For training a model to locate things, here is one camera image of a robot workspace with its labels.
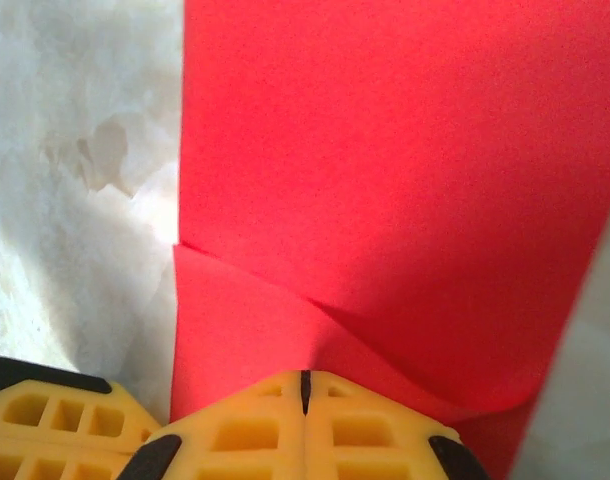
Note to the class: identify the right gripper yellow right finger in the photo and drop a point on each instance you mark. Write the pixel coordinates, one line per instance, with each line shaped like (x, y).
(370, 435)

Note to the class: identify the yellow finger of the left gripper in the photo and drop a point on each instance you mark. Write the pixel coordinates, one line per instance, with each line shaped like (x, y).
(45, 462)
(60, 395)

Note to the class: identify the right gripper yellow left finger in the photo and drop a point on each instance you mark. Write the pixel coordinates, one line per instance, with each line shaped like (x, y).
(245, 435)

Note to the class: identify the red paper sheet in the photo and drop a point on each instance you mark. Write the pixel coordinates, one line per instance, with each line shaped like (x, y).
(385, 150)

